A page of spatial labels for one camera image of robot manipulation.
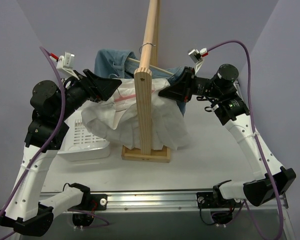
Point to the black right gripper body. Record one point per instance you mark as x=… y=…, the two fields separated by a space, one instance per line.
x=188 y=84

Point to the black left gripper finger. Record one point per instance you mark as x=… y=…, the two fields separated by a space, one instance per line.
x=104 y=88
x=90 y=76

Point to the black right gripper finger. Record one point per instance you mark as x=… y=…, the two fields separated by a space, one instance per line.
x=177 y=90
x=183 y=68

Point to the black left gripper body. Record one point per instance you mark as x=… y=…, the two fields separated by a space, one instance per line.
x=90 y=84

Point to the pink hanger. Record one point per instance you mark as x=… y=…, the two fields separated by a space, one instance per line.
x=126 y=90

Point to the blue denim garment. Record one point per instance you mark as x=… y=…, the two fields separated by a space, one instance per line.
x=111 y=61

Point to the white pleated skirt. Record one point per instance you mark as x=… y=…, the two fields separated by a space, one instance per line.
x=118 y=121

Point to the beige hanger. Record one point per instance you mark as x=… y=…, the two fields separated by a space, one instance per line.
x=151 y=66

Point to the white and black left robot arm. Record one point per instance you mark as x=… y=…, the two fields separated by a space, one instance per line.
x=52 y=105

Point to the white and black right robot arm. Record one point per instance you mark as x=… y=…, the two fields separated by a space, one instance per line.
x=271 y=178

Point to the wooden clothes rack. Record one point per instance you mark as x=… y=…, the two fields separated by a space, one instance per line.
x=143 y=90

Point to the white plastic basket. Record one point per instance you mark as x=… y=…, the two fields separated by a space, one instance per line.
x=81 y=145

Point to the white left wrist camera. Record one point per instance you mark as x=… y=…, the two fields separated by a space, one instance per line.
x=65 y=64

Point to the aluminium mounting rail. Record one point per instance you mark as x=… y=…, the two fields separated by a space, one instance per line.
x=213 y=156

